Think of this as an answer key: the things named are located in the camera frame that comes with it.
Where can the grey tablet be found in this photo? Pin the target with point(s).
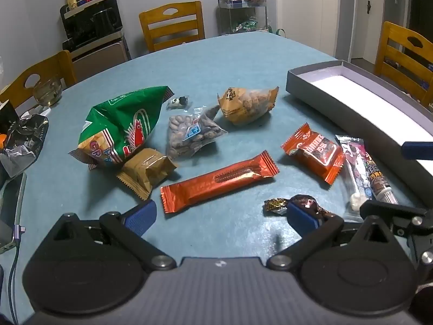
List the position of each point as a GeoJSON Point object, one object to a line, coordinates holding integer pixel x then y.
{"type": "Point", "coordinates": [10, 216]}

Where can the orange red square packet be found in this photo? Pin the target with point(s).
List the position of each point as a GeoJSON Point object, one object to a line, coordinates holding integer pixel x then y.
{"type": "Point", "coordinates": [314, 152]}

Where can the white interior door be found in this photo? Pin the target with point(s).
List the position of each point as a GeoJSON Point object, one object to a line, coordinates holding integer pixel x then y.
{"type": "Point", "coordinates": [304, 6]}

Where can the glass cup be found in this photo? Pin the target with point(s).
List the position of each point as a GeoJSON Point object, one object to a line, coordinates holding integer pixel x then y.
{"type": "Point", "coordinates": [47, 93]}

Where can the yellow orange peanut packet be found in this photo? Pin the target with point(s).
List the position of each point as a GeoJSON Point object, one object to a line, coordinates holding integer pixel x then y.
{"type": "Point", "coordinates": [243, 105]}

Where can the black water dispenser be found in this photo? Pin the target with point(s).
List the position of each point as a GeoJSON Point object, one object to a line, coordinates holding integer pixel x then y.
{"type": "Point", "coordinates": [98, 54]}

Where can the long orange snack bar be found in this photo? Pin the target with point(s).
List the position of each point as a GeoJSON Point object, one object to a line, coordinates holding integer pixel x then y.
{"type": "Point", "coordinates": [216, 182]}

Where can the clear pink candy packet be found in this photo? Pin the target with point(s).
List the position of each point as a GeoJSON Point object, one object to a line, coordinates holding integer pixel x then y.
{"type": "Point", "coordinates": [355, 172]}

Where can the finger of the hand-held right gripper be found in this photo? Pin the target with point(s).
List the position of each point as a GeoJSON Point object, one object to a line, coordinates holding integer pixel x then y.
{"type": "Point", "coordinates": [389, 210]}
{"type": "Point", "coordinates": [417, 150]}

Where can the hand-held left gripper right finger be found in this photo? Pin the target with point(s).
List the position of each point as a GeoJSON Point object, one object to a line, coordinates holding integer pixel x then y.
{"type": "Point", "coordinates": [302, 216]}

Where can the crumpled silver black bag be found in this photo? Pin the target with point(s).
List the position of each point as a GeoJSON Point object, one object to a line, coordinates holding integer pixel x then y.
{"type": "Point", "coordinates": [23, 138]}

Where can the snack packets in cart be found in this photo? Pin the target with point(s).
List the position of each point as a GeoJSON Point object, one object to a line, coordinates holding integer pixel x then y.
{"type": "Point", "coordinates": [248, 24]}

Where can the dark entrance door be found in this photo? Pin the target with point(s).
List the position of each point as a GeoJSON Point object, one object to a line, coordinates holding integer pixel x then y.
{"type": "Point", "coordinates": [423, 6]}

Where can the clear bag of nuts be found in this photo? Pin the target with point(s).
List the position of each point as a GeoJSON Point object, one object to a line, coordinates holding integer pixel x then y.
{"type": "Point", "coordinates": [184, 135]}

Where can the metal trolley cart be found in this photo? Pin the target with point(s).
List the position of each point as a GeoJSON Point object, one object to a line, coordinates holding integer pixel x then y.
{"type": "Point", "coordinates": [223, 13]}

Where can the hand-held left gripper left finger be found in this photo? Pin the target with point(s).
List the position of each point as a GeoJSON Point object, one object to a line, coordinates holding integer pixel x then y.
{"type": "Point", "coordinates": [140, 216]}

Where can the green snack bag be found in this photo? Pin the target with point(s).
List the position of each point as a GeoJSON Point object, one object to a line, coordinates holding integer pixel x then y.
{"type": "Point", "coordinates": [115, 122]}

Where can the gold brown snack packet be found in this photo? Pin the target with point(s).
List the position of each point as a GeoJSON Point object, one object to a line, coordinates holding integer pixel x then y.
{"type": "Point", "coordinates": [147, 169]}

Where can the brown foil chocolate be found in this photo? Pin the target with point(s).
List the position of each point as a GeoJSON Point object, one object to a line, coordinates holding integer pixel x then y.
{"type": "Point", "coordinates": [275, 205]}

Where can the green tote bag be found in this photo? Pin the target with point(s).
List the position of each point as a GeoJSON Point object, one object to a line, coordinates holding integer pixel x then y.
{"type": "Point", "coordinates": [280, 32]}

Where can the grey cardboard box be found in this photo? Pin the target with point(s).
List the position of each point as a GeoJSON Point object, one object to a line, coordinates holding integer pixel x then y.
{"type": "Point", "coordinates": [338, 84]}

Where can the small panda candy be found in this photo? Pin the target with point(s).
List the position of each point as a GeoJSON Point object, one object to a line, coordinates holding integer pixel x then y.
{"type": "Point", "coordinates": [177, 102]}

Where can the wooden chair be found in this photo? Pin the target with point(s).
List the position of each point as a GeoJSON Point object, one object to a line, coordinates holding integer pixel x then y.
{"type": "Point", "coordinates": [392, 50]}
{"type": "Point", "coordinates": [20, 84]}
{"type": "Point", "coordinates": [172, 23]}

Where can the brown tube snack packet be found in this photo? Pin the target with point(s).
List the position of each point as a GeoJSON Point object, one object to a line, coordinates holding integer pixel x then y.
{"type": "Point", "coordinates": [380, 179]}

